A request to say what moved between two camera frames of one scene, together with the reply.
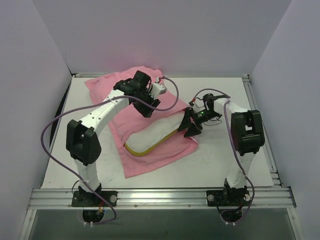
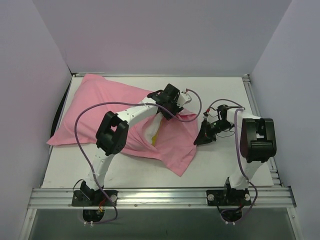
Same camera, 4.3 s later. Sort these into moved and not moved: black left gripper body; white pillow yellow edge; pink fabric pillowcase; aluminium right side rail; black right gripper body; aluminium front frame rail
Moved: black left gripper body; black right gripper body; pink fabric pillowcase; white pillow yellow edge
Not moved: aluminium front frame rail; aluminium right side rail
